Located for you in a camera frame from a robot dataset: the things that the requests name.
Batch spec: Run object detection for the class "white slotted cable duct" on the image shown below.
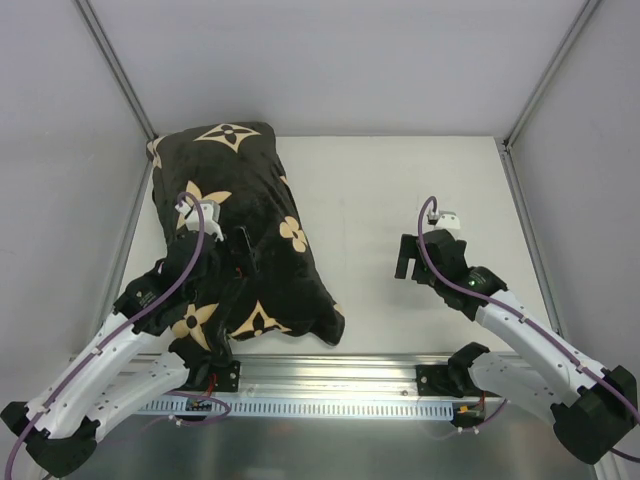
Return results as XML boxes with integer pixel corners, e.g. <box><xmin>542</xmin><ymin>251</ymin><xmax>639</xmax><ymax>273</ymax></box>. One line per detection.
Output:
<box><xmin>139</xmin><ymin>396</ymin><xmax>454</xmax><ymax>421</ymax></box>

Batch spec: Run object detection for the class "aluminium frame post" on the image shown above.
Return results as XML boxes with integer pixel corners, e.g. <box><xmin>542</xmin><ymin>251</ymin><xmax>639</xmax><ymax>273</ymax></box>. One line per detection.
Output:
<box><xmin>501</xmin><ymin>0</ymin><xmax>603</xmax><ymax>151</ymax></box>
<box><xmin>72</xmin><ymin>0</ymin><xmax>157</xmax><ymax>141</ymax></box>

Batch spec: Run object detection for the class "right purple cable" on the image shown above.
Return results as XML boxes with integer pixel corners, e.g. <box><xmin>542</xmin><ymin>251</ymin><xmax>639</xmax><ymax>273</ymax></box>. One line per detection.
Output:
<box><xmin>417</xmin><ymin>196</ymin><xmax>640</xmax><ymax>461</ymax></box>

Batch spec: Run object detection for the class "black floral plush pillowcase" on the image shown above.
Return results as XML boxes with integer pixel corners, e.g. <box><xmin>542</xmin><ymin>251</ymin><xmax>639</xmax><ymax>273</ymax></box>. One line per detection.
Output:
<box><xmin>146</xmin><ymin>122</ymin><xmax>345</xmax><ymax>359</ymax></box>

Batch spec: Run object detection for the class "left aluminium frame post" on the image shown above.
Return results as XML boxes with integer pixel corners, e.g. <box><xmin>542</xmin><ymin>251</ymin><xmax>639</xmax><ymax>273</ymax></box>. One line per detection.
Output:
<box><xmin>72</xmin><ymin>0</ymin><xmax>157</xmax><ymax>141</ymax></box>

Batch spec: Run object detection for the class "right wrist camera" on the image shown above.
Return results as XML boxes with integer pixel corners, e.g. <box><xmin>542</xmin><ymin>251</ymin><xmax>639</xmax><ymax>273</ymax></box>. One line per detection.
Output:
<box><xmin>427</xmin><ymin>210</ymin><xmax>461</xmax><ymax>240</ymax></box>

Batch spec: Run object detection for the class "black base bracket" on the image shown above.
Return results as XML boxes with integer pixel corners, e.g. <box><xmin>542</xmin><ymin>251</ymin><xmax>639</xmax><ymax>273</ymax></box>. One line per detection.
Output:
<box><xmin>194</xmin><ymin>360</ymin><xmax>241</xmax><ymax>394</ymax></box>
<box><xmin>415</xmin><ymin>364</ymin><xmax>464</xmax><ymax>398</ymax></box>

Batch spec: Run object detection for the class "right black base bracket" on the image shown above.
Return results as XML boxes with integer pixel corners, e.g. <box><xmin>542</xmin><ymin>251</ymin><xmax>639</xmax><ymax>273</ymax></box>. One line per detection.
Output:
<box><xmin>415</xmin><ymin>364</ymin><xmax>464</xmax><ymax>398</ymax></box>

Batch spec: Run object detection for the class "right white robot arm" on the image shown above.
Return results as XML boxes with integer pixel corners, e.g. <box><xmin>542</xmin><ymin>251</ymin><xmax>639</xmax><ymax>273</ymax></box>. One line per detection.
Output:
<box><xmin>395</xmin><ymin>229</ymin><xmax>639</xmax><ymax>465</ymax></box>

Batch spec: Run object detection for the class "aluminium mounting rail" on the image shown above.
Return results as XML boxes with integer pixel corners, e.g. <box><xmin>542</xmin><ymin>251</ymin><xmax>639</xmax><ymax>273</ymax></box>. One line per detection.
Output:
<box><xmin>119</xmin><ymin>352</ymin><xmax>526</xmax><ymax>401</ymax></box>

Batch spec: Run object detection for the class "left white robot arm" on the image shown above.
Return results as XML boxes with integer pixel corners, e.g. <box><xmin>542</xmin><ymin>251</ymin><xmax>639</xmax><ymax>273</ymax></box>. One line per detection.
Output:
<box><xmin>1</xmin><ymin>227</ymin><xmax>257</xmax><ymax>478</ymax></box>

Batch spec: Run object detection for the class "left black base bracket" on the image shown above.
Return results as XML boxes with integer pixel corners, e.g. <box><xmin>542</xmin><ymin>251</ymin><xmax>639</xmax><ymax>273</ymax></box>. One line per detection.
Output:
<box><xmin>194</xmin><ymin>360</ymin><xmax>241</xmax><ymax>394</ymax></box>

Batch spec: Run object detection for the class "right aluminium frame post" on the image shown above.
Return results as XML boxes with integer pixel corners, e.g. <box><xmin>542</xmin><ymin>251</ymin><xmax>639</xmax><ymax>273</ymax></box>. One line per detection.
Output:
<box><xmin>501</xmin><ymin>0</ymin><xmax>603</xmax><ymax>151</ymax></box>

